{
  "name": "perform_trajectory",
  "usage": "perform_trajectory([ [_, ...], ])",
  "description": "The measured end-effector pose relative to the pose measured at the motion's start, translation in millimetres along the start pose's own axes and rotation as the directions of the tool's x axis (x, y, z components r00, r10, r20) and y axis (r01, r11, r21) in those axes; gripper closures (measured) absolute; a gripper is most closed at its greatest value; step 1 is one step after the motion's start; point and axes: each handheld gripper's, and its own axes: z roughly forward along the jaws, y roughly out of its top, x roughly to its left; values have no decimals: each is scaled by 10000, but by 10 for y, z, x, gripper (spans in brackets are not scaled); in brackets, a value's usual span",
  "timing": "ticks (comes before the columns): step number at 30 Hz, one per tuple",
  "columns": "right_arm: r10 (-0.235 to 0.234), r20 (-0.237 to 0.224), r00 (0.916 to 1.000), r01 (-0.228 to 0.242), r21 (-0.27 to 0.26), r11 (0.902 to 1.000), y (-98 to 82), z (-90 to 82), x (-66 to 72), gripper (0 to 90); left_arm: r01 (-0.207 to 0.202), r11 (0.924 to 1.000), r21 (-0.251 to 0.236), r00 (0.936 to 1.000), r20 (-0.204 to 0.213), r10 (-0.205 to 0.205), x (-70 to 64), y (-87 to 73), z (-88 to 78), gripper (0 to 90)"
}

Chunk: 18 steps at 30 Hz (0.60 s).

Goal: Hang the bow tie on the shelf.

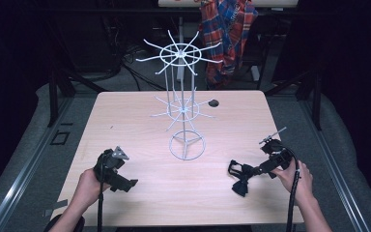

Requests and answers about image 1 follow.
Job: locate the grey tape strip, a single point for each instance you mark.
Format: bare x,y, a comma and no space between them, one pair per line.
56,206

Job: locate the red blue plaid cloth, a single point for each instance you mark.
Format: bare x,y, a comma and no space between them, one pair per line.
227,35

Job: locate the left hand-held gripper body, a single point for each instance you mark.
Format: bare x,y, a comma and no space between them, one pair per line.
111,164

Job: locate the black bow tie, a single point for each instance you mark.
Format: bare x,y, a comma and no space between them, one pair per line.
242,180

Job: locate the black tape square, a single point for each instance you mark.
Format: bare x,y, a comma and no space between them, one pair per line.
59,138

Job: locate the aluminium floor rail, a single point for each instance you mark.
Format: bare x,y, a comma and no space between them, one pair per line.
338,174
19,180

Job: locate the person's left hand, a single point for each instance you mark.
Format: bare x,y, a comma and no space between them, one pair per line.
90,187

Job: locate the person's right hand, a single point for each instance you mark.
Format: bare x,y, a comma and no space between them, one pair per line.
298,182

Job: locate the black metal stand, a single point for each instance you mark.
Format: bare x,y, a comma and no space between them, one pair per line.
317,100
54,96

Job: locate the person's dark clothing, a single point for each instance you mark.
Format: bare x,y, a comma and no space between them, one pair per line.
80,224

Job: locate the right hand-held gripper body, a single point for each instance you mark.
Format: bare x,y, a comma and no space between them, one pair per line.
278,155

